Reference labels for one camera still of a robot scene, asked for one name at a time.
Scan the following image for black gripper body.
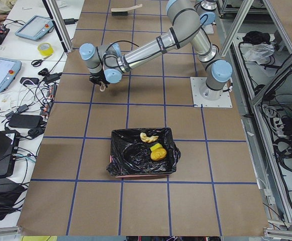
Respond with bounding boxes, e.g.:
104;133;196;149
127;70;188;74
89;72;109;88

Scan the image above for beige plastic dustpan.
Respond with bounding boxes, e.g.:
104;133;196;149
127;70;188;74
99;83;107;92

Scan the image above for beige hand brush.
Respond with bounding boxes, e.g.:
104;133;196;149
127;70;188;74
111;4;143;16

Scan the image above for yellow sponge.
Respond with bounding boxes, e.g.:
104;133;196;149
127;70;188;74
150;143;163;152

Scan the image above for brown potato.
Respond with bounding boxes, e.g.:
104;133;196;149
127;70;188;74
151;148;167;161

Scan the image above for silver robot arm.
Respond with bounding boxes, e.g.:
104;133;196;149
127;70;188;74
197;0;217;26
79;1;232;100

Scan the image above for pink bin with black bag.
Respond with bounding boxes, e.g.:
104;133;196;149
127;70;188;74
106;128;181;178

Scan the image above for yellow tape roll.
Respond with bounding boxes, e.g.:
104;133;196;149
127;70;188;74
37;42;54;56

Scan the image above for black scissors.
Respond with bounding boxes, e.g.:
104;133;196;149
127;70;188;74
31;55;51;67

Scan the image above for black power adapter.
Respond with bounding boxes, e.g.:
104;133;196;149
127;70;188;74
63;18;79;25

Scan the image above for far teach pendant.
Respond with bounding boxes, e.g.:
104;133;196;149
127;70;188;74
15;15;54;41

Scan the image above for teach pendant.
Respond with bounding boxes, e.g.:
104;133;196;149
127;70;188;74
0;57;22;92
15;15;54;41

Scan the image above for near teach pendant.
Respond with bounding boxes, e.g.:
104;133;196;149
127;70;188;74
0;57;22;92

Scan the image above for aluminium frame post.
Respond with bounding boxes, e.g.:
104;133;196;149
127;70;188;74
42;0;73;53

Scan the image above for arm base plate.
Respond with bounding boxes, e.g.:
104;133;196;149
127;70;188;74
201;18;214;35
190;77;233;108

